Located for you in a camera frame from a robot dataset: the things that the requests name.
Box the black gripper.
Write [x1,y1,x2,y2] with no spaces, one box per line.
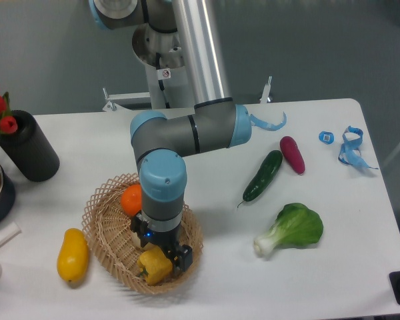
[130,215,193,277]

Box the yellow bell pepper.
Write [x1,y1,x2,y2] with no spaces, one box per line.
[137,247,173,285]

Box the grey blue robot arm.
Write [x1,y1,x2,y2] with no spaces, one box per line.
[89,1,251,272]

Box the woven wicker basket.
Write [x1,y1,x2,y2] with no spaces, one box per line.
[82,173,203,295]

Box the white steamed bun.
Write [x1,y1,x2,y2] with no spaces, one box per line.
[131,233,154,251]

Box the orange fruit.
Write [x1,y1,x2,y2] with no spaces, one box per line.
[120,184,142,217]

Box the yellow mango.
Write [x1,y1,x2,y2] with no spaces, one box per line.
[57,228,89,283]

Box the green bok choy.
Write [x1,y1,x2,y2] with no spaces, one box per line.
[253,203,324,257]

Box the green cucumber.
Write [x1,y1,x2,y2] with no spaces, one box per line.
[237,150,283,207]

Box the curved blue strip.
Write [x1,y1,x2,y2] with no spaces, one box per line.
[249,113,287,131]

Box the purple sweet potato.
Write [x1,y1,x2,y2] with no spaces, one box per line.
[279,136,305,175]

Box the black ribbed vase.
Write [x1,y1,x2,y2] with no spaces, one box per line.
[0,110,60,182]

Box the small blue tag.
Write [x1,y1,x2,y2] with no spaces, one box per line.
[319,131,335,145]

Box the blue tangled ribbon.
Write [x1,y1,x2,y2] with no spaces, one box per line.
[338,126,379,171]

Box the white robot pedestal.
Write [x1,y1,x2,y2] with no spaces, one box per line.
[103,23,195,111]

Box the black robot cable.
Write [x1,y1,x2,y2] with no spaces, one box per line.
[155,52,171,109]

